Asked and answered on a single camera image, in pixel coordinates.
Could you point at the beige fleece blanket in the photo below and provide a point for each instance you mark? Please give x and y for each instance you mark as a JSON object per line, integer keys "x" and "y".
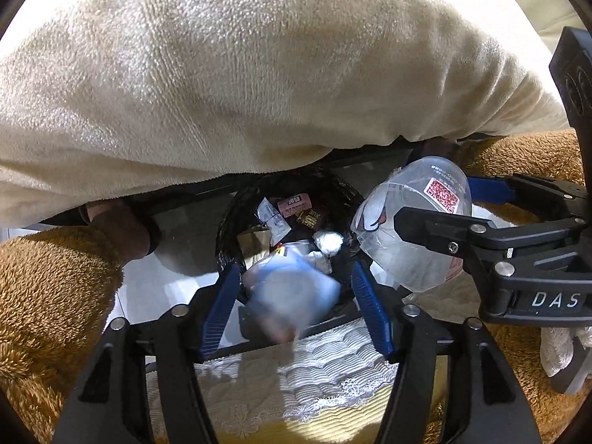
{"x": 231, "y": 78}

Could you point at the clear plastic cup red print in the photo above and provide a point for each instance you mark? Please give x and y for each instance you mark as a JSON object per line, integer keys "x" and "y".
{"x": 411, "y": 222}

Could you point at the white wrapper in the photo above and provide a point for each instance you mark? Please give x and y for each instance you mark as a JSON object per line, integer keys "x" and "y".
{"x": 291, "y": 291}

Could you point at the person's right hand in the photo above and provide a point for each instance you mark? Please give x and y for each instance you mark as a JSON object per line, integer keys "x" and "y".
{"x": 557, "y": 349}

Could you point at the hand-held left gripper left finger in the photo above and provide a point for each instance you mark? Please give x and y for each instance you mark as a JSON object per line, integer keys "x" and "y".
{"x": 222, "y": 310}

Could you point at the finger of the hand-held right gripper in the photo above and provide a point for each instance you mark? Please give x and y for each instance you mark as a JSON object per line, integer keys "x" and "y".
{"x": 490, "y": 189}
{"x": 439, "y": 233}

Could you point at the white quilted mattress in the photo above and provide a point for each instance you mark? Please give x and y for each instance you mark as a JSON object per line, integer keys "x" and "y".
{"x": 323, "y": 379}

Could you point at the black mesh trash bin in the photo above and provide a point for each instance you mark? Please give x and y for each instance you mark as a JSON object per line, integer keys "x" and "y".
{"x": 231, "y": 222}

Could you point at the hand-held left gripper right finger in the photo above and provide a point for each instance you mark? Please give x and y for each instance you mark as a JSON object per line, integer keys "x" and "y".
{"x": 370, "y": 310}

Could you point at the white plastic film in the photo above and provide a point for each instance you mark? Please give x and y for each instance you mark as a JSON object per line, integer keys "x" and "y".
{"x": 329, "y": 243}

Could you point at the small clear white packet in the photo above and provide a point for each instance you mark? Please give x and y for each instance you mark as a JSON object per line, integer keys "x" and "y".
{"x": 273, "y": 219}

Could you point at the brown paper piece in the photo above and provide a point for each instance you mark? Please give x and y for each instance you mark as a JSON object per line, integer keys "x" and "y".
{"x": 253, "y": 243}

